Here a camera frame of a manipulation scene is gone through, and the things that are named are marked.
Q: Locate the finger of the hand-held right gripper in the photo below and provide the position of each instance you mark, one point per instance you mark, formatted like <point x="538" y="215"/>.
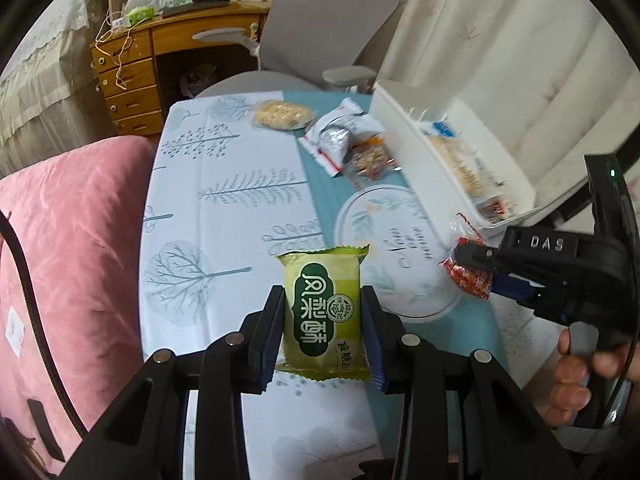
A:
<point x="515" y="287"/>
<point x="480" y="256"/>

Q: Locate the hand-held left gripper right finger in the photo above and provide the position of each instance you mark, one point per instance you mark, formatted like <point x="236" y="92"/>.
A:
<point x="375" y="340"/>

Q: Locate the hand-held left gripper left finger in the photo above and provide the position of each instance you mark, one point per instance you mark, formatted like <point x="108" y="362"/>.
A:
<point x="270" y="340"/>

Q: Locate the red mesh-print snack packet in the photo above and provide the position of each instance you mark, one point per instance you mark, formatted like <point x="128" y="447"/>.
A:
<point x="465" y="280"/>

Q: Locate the green pastry packet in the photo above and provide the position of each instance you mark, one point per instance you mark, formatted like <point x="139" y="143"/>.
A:
<point x="320" y="305"/>

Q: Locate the clear nut crisp packet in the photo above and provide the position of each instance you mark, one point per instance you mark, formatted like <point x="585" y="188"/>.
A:
<point x="372" y="160"/>

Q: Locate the white plastic storage bin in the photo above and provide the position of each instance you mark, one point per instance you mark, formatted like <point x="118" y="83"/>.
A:
<point x="400" y="125"/>

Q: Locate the white crinkled snack bag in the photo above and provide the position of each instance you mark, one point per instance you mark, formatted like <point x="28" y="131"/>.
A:
<point x="335" y="135"/>

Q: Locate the round bread clear packet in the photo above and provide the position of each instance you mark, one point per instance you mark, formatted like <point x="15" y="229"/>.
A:
<point x="280" y="115"/>

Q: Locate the person's right hand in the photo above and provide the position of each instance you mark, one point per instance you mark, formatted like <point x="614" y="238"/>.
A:
<point x="570" y="395"/>

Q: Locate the tree-print tablecloth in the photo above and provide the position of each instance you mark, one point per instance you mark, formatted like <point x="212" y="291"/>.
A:
<point x="225" y="240"/>

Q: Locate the pink cushion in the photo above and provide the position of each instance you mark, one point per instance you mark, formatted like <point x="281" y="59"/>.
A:
<point x="75" y="260"/>

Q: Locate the cream curtain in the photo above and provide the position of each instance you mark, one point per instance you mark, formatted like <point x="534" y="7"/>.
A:
<point x="500" y="35"/>

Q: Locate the white cloth label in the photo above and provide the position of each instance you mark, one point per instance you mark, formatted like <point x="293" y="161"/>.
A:
<point x="15" y="332"/>

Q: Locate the patterned waste basket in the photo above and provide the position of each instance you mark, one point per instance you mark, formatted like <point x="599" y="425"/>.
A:
<point x="197" y="80"/>

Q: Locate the grey office chair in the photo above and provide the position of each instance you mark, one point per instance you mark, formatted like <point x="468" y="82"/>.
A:
<point x="320" y="20"/>

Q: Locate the wooden desk with drawers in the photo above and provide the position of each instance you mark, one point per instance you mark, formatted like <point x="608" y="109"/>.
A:
<point x="135" y="75"/>

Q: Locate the lace cloth cover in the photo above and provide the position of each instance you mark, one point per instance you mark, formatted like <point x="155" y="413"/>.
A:
<point x="45" y="85"/>

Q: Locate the green tissue pack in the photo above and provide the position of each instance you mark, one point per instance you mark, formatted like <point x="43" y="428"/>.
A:
<point x="140" y="14"/>

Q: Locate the white plastic bag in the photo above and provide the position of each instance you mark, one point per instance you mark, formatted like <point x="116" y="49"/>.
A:
<point x="150" y="2"/>

